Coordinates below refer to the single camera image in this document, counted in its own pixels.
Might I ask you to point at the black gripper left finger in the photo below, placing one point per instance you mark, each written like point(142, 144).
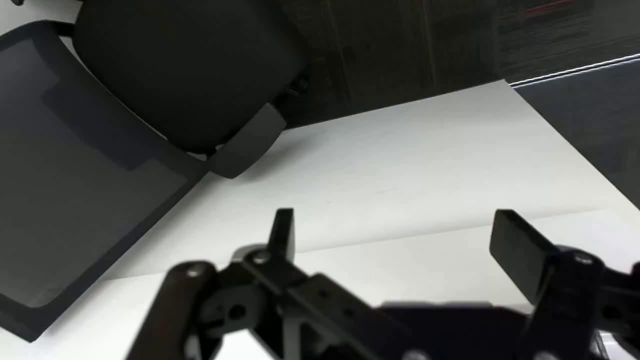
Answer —
point(283, 236)

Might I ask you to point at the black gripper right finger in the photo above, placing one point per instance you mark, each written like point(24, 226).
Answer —
point(523, 256)

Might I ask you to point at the large white whiteboard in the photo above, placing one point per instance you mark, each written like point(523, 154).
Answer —
point(413, 172)

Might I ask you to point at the black office chair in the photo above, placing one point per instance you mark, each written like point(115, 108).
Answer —
point(187, 67)

